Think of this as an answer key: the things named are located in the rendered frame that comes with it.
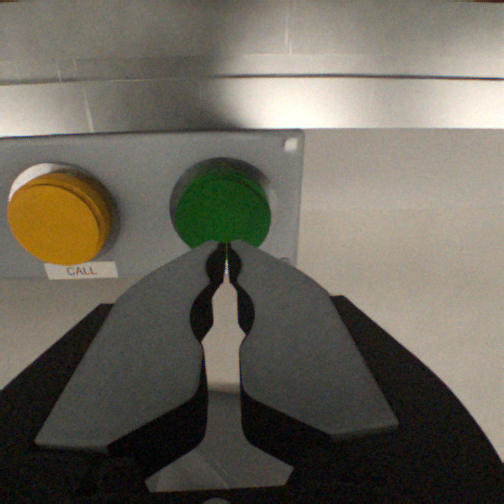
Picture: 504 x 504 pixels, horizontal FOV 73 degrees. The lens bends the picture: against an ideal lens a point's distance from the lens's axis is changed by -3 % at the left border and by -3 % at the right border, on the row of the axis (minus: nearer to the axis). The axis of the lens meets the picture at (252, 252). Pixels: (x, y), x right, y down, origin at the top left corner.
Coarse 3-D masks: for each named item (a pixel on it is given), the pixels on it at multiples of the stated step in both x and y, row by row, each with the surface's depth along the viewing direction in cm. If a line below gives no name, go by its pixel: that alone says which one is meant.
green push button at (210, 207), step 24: (216, 168) 14; (192, 192) 14; (216, 192) 14; (240, 192) 14; (264, 192) 15; (192, 216) 14; (216, 216) 14; (240, 216) 14; (264, 216) 15; (192, 240) 15; (216, 240) 15
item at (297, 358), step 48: (240, 240) 12; (240, 288) 10; (288, 288) 10; (288, 336) 8; (336, 336) 8; (240, 384) 7; (288, 384) 7; (336, 384) 7; (288, 432) 6; (336, 432) 6; (384, 432) 6
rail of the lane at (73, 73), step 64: (64, 0) 11; (128, 0) 12; (192, 0) 12; (256, 0) 12; (320, 0) 12; (384, 0) 12; (448, 0) 12; (0, 64) 13; (64, 64) 13; (128, 64) 13; (192, 64) 13; (256, 64) 13; (320, 64) 14; (384, 64) 14; (448, 64) 14; (0, 128) 13; (64, 128) 14; (128, 128) 14; (192, 128) 14; (256, 128) 14
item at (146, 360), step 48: (144, 288) 10; (192, 288) 10; (96, 336) 8; (144, 336) 8; (192, 336) 8; (96, 384) 7; (144, 384) 7; (192, 384) 7; (48, 432) 6; (96, 432) 6; (144, 432) 6; (192, 432) 7; (144, 480) 7
